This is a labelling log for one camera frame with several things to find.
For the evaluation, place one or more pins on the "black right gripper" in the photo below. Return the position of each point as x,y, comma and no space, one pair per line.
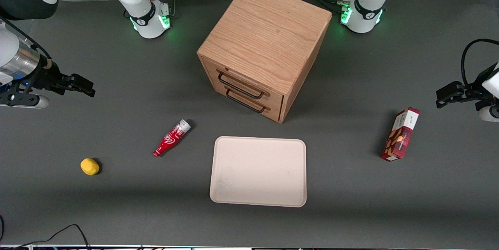
46,78

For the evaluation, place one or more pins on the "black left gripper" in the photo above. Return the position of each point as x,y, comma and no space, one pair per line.
475,84

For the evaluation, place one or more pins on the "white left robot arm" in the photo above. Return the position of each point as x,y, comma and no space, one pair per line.
366,4

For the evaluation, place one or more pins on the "wooden drawer front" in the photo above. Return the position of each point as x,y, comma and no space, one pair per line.
273,112
212,71

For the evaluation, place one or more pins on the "wooden two-drawer cabinet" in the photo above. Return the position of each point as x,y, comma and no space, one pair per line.
265,35

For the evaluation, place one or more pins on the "red cookie box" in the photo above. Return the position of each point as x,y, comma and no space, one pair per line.
400,135

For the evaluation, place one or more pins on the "yellow lemon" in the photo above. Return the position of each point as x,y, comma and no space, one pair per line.
90,166

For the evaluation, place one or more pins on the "red cola bottle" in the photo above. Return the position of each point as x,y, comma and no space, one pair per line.
170,140

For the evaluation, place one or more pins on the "beige plastic tray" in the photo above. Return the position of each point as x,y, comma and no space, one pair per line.
258,172

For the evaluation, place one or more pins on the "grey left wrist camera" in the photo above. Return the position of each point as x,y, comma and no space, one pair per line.
490,113

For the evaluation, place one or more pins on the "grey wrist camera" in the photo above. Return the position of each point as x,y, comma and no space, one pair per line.
490,113
33,101

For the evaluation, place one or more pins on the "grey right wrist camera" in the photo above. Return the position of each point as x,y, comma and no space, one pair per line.
33,101

